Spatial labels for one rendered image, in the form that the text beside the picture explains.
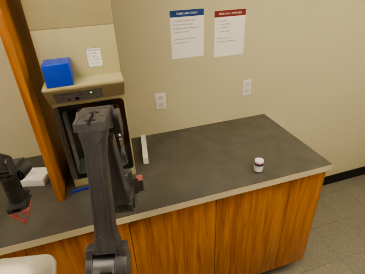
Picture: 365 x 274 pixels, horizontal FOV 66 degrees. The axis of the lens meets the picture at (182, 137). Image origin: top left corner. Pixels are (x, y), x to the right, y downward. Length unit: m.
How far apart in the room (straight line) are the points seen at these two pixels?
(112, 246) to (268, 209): 1.14
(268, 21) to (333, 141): 1.36
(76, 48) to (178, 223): 0.95
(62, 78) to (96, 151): 0.58
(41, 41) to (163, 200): 0.86
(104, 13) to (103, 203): 0.81
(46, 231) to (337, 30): 2.21
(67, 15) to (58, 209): 0.86
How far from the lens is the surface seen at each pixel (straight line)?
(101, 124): 0.68
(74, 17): 1.27
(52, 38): 1.29
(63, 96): 1.27
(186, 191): 1.43
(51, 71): 1.21
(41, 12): 1.28
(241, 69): 2.02
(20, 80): 1.25
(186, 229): 1.55
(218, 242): 1.73
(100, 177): 0.70
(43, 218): 1.47
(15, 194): 1.17
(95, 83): 1.21
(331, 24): 2.37
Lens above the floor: 1.87
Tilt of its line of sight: 30 degrees down
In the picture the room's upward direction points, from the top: 3 degrees counter-clockwise
